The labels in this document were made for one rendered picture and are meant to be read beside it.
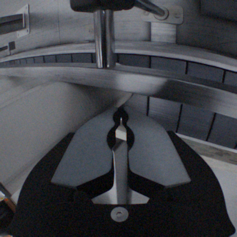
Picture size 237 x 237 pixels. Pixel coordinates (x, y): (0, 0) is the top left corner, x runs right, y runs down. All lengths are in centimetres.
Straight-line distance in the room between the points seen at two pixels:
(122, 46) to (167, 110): 9
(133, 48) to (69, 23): 16
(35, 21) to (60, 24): 10
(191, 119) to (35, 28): 37
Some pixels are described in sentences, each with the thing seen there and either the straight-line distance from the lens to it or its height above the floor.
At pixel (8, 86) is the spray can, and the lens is 24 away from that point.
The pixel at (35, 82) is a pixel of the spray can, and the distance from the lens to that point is 21.
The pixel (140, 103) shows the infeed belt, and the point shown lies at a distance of 18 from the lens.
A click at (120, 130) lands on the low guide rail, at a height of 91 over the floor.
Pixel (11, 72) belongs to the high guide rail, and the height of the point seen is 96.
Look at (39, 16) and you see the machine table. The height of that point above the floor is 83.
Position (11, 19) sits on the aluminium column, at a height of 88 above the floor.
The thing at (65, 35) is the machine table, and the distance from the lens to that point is 31.
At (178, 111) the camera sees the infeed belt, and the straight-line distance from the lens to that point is 17.
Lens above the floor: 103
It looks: 47 degrees down
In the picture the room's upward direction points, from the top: 132 degrees counter-clockwise
